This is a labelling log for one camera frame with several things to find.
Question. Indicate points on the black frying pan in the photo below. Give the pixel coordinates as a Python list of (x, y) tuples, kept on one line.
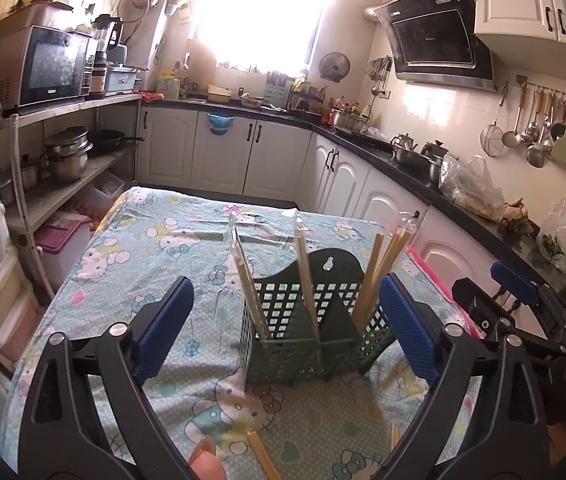
[(108, 140)]

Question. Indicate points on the black kitchen countertop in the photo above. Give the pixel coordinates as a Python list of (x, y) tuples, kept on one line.
[(393, 160)]

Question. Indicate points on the green spatula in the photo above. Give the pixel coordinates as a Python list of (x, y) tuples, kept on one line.
[(562, 150)]

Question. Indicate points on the yellow container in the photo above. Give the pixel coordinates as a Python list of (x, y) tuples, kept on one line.
[(219, 95)]

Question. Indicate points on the silver microwave oven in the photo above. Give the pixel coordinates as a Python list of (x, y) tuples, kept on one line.
[(48, 67)]

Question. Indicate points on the stacked steel pots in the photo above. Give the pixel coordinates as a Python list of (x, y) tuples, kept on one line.
[(68, 155)]

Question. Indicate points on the plastic bag of greens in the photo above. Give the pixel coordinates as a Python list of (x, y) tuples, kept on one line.
[(558, 240)]

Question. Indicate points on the small steel pot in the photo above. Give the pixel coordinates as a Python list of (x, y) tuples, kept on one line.
[(29, 175)]

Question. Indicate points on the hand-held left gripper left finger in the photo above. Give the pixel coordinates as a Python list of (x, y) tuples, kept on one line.
[(163, 330)]

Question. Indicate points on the metal shelf rack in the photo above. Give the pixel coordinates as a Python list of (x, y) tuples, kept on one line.
[(63, 200)]

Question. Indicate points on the light blue cooking appliance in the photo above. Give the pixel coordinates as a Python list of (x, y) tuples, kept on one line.
[(123, 80)]

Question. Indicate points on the black blender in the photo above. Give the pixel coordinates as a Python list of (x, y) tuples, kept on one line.
[(105, 35)]

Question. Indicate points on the white bowl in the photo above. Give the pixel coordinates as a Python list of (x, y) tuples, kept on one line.
[(251, 102)]

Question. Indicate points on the pink lid storage box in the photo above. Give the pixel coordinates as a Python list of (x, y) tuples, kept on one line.
[(60, 255)]

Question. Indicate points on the bright window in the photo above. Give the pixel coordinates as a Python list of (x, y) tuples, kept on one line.
[(263, 10)]

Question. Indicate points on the ginger root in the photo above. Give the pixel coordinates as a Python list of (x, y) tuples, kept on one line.
[(515, 210)]

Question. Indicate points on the steel ladle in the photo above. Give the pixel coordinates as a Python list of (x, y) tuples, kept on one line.
[(535, 155), (512, 137), (529, 132)]

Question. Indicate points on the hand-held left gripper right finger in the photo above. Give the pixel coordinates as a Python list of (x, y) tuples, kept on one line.
[(410, 330)]

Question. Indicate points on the steel kettle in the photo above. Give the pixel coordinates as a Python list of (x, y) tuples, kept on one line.
[(435, 157), (405, 144)]

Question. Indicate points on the small wall fan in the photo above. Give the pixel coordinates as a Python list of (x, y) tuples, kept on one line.
[(334, 66)]

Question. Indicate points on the blue plastic basin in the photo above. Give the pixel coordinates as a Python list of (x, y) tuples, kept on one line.
[(220, 124)]

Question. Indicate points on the clear plastic storage box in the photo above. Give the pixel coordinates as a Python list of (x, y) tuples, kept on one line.
[(100, 195)]

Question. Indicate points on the dark green plastic utensil basket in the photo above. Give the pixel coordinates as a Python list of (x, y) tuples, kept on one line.
[(333, 320)]

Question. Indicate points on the cardboard box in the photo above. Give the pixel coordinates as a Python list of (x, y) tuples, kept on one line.
[(33, 15)]

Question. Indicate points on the cartoon cat printed tablecloth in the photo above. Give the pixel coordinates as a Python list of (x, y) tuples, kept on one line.
[(163, 240)]

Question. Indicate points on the person's left hand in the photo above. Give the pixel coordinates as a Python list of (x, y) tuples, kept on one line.
[(208, 462)]

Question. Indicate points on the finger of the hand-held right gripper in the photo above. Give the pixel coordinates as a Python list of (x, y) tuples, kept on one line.
[(515, 282), (473, 302)]

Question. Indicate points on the clear plastic food bag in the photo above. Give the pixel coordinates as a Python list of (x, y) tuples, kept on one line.
[(470, 190)]

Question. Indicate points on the black range hood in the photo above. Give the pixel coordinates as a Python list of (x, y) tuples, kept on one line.
[(433, 40)]

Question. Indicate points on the group of condiment bottles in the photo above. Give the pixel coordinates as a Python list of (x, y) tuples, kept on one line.
[(350, 107)]

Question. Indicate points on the steel cooking pot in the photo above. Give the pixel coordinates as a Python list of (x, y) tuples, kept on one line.
[(347, 121)]

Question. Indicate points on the metal utensil rail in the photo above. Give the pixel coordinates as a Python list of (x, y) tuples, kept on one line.
[(553, 91)]

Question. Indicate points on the teal cutlery holder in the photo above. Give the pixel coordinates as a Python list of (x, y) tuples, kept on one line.
[(277, 92)]

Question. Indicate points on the white lower kitchen cabinets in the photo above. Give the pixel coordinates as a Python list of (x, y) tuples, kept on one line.
[(268, 160)]

